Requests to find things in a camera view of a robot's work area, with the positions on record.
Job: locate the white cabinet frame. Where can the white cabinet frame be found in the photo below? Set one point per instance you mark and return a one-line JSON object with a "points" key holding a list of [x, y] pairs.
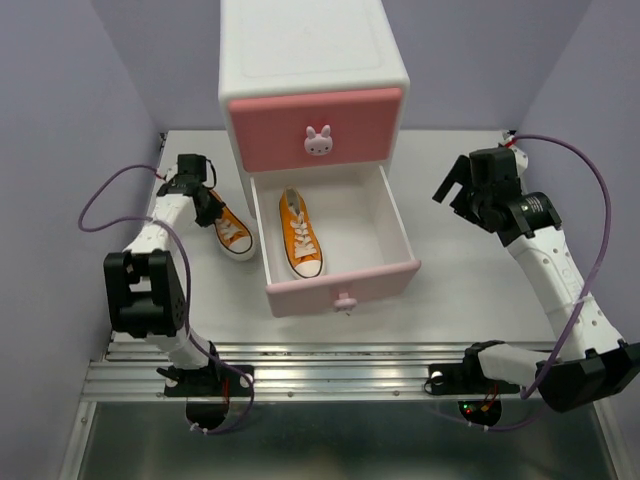
{"points": [[283, 48]]}

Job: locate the light pink drawer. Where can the light pink drawer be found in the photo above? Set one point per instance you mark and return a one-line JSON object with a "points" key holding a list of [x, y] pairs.
{"points": [[366, 251]]}

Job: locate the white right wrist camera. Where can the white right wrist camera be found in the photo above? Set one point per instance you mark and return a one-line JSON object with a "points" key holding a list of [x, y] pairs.
{"points": [[515, 147]]}

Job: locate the orange sneaker front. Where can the orange sneaker front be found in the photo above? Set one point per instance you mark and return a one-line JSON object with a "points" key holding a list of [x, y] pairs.
{"points": [[302, 250]]}

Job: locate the orange sneaker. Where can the orange sneaker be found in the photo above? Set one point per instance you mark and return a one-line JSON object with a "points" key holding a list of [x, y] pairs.
{"points": [[234, 236], [302, 250]]}

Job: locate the dark pink drawer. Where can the dark pink drawer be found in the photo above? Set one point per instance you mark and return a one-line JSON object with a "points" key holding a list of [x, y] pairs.
{"points": [[300, 131]]}

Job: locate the aluminium mounting rail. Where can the aluminium mounting rail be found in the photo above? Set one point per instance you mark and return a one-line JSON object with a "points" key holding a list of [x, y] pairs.
{"points": [[293, 372]]}

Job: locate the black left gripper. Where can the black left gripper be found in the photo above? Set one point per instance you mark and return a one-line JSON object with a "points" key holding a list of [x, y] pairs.
{"points": [[214, 212]]}

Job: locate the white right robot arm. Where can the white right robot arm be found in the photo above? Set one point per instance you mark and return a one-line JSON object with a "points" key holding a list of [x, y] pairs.
{"points": [[591, 360]]}

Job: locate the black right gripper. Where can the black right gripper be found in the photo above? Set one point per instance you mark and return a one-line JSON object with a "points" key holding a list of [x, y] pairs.
{"points": [[463, 173]]}

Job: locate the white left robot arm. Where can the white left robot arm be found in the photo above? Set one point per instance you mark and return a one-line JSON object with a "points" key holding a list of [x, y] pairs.
{"points": [[146, 295]]}

